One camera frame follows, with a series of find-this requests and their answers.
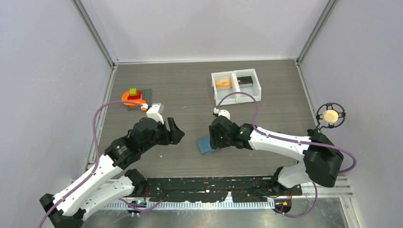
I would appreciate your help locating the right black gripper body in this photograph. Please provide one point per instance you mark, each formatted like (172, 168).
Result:
(225, 140)

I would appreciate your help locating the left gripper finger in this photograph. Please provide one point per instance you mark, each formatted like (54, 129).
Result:
(175, 133)
(163, 135)

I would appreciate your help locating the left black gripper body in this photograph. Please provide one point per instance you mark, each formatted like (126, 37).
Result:
(154, 141)

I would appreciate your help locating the blue card holder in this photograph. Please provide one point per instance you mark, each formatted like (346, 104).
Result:
(205, 146)

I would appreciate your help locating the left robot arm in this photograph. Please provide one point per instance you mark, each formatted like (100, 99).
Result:
(109, 178)

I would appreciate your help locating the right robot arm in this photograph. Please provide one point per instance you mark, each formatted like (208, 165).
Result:
(319, 161)

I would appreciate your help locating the orange card stack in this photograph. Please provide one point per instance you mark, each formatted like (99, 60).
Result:
(223, 84)

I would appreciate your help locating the black card stack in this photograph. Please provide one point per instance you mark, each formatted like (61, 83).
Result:
(245, 81)

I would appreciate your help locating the red toy block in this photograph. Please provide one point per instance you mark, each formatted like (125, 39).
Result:
(138, 96)

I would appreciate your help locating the grey building baseplate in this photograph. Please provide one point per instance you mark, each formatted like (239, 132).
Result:
(147, 95)

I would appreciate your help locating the orange curved toy piece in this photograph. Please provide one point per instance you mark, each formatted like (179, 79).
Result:
(127, 102)

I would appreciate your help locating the green toy cube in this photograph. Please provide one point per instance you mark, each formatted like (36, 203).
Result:
(132, 91)

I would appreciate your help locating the white two-compartment tray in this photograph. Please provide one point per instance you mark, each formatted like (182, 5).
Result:
(236, 95)

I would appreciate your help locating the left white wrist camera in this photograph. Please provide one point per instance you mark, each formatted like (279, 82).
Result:
(154, 111)

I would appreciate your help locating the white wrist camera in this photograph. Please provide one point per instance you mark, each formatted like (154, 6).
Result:
(154, 111)
(221, 112)

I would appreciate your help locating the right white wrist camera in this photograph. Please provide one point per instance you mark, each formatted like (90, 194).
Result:
(221, 112)

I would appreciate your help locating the black microphone with mount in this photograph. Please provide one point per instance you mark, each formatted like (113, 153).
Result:
(329, 116)

